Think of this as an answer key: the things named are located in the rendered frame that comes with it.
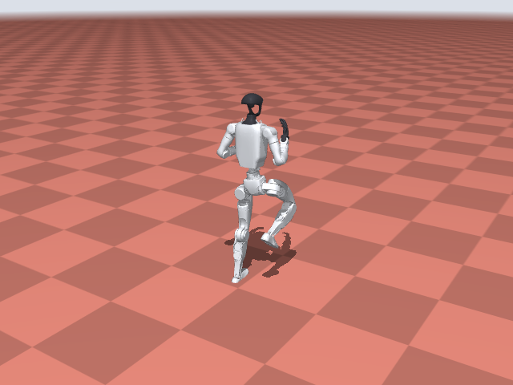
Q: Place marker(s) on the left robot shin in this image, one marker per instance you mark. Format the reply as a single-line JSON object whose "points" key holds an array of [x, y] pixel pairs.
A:
{"points": [[239, 250]]}

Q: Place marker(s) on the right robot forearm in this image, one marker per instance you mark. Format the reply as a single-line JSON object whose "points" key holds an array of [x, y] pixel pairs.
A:
{"points": [[284, 150]]}

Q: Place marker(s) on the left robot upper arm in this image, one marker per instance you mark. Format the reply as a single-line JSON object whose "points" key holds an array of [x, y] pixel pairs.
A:
{"points": [[226, 141]]}

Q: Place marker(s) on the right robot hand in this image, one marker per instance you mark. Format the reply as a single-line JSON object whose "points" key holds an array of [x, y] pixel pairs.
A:
{"points": [[285, 130]]}

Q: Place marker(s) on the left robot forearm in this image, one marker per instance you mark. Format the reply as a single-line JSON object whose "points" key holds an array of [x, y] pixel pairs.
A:
{"points": [[232, 150]]}

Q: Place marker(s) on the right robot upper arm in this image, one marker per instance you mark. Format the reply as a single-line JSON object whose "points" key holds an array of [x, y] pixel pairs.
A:
{"points": [[270, 134]]}

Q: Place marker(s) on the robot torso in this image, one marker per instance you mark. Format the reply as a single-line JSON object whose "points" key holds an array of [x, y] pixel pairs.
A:
{"points": [[251, 152]]}

